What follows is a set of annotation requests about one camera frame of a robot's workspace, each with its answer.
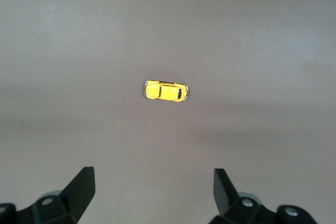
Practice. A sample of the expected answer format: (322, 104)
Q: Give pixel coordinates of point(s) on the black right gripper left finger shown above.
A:
(78, 195)

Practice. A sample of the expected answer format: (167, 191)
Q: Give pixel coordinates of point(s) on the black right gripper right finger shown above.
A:
(225, 195)

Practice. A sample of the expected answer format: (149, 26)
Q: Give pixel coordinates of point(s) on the yellow beetle toy car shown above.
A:
(168, 93)

